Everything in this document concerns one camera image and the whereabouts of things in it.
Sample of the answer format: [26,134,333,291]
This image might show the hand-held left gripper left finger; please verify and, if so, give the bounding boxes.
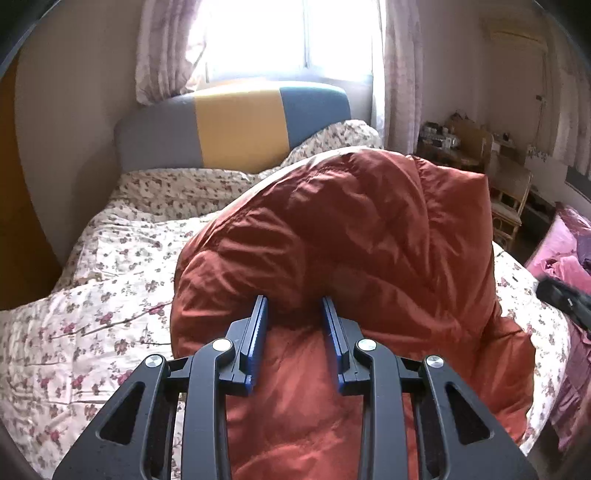
[52,295,269,480]

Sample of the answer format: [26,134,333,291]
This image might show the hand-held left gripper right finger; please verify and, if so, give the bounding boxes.
[322,295,540,480]

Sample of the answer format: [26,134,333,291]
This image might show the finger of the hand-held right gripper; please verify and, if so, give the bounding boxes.
[537,276,591,329]

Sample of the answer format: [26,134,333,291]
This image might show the orange-red down quilt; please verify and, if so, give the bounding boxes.
[170,147,536,480]

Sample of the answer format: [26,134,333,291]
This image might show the pink cloth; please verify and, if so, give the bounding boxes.
[526,203,591,453]

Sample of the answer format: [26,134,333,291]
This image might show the wooden chair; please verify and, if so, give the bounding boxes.
[489,152,534,241]

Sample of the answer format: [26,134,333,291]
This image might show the floral quilt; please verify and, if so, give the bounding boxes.
[0,119,573,480]

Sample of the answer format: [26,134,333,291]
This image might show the cluttered wooden desk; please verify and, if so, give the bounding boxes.
[418,117,495,171]

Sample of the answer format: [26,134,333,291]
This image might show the grey yellow blue headboard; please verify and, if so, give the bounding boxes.
[114,80,349,174]

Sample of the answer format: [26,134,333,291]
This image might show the wooden wardrobe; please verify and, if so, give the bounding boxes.
[0,78,56,310]

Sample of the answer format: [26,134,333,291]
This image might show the window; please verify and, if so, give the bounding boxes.
[203,0,384,86]

